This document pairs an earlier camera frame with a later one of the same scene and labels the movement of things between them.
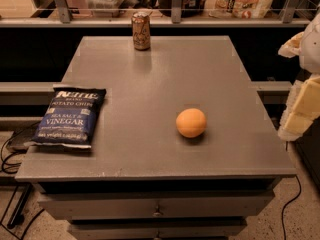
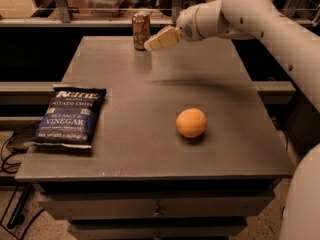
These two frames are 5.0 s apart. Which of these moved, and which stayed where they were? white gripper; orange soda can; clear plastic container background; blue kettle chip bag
Moved: white gripper
Stayed: blue kettle chip bag; clear plastic container background; orange soda can
